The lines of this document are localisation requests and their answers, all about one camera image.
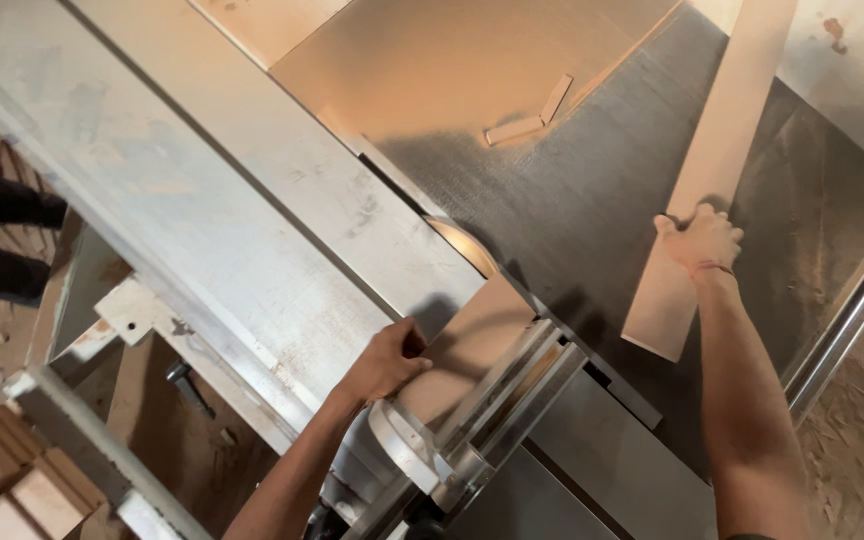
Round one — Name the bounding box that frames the person's right hand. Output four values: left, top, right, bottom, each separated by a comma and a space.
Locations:
653, 202, 745, 276

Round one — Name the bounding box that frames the person's left hand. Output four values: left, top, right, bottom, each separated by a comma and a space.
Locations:
337, 316, 434, 407

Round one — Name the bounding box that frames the tan wooden board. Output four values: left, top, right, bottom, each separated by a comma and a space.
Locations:
393, 273, 539, 430

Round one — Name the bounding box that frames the long pale wooden plank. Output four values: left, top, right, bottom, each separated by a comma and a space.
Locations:
621, 0, 801, 363

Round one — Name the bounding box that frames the dark steel saw table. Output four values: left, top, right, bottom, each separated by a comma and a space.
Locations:
270, 0, 864, 540

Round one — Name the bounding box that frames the aluminium crosscut fence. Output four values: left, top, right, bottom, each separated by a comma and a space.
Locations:
342, 318, 591, 540

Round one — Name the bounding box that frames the circular saw blade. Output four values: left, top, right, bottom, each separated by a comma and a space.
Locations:
422, 215, 501, 281

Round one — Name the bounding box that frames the small wooden offcut block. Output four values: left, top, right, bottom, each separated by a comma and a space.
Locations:
538, 72, 575, 126
483, 114, 546, 148

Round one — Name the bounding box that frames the white extension panel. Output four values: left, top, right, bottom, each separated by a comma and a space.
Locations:
690, 0, 864, 186

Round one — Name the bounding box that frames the grey sliding saw table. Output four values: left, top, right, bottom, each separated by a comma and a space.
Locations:
0, 0, 487, 540

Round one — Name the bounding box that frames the stack of wooden boards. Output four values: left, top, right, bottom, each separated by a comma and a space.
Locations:
0, 405, 107, 540

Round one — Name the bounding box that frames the white round fence bracket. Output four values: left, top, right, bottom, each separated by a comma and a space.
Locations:
367, 397, 453, 497

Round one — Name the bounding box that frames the chrome guide rail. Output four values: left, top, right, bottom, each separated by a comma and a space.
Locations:
783, 216, 864, 426

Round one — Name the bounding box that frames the black lever handle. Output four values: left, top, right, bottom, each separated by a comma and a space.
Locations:
165, 359, 217, 422

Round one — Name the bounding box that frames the white metal support frame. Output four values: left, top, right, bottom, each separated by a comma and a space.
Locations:
6, 217, 212, 540

